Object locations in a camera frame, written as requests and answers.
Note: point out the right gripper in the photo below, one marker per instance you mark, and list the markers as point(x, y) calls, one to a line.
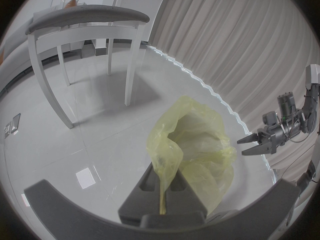
point(280, 135)

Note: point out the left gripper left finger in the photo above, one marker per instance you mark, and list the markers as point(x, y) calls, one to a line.
point(138, 199)

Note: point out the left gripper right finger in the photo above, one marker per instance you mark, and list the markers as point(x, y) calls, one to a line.
point(186, 199)

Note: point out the yellow plastic bag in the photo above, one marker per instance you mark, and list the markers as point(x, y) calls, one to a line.
point(200, 181)

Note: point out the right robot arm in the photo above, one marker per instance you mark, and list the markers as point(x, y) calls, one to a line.
point(310, 109)

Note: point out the white curtain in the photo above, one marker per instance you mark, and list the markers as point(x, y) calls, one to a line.
point(225, 46)

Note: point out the white chair with grey seat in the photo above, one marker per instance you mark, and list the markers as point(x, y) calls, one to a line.
point(87, 16)

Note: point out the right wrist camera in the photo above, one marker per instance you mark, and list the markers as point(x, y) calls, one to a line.
point(270, 118)

